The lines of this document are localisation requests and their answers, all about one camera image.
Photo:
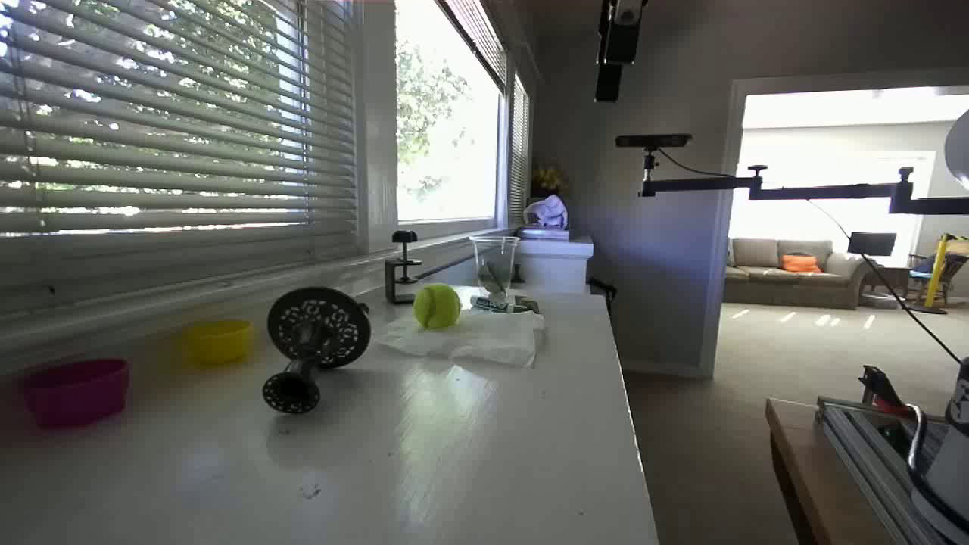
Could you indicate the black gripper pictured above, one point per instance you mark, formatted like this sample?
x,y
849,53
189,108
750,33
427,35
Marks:
x,y
622,26

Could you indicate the yellow flowers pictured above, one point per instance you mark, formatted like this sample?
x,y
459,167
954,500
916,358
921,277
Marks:
x,y
550,179

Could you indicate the raised window blind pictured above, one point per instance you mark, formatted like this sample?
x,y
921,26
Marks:
x,y
475,35

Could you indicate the white cloth bundle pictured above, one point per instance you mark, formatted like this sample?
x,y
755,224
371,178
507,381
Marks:
x,y
546,212

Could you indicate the white storage box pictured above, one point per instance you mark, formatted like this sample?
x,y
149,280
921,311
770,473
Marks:
x,y
552,268

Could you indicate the clear plastic cup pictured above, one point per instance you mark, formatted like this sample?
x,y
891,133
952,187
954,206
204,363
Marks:
x,y
494,254

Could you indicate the green stuff in cup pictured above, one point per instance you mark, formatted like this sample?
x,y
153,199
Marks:
x,y
494,282

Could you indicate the orange cushion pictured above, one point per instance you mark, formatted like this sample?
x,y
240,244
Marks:
x,y
801,266

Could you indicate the beige sofa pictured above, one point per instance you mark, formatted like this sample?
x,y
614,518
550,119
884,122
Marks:
x,y
789,290

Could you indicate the yellow-green tennis ball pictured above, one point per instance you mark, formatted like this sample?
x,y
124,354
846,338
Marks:
x,y
438,307

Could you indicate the white cloth towel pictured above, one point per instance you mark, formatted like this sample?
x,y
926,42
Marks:
x,y
475,345

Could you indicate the black chair back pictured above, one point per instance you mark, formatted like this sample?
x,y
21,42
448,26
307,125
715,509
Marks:
x,y
873,244

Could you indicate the black mesh strainer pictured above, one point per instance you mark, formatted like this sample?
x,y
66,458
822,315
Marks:
x,y
320,327

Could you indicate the yellow stand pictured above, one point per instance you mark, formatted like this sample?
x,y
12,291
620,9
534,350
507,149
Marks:
x,y
941,268

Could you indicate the red black spring clamp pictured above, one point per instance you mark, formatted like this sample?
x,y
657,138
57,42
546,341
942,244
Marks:
x,y
882,397

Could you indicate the wooden side table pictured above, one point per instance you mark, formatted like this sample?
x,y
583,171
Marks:
x,y
807,473

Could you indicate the small yellow bowl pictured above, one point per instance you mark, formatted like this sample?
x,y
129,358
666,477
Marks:
x,y
220,345

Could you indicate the small magenta bowl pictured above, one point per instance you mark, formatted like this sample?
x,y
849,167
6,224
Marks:
x,y
77,394

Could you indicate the black bar-shaped camera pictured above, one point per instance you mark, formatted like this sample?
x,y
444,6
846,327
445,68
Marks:
x,y
652,142

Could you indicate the grey metal base plate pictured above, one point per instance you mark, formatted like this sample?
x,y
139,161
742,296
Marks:
x,y
868,455

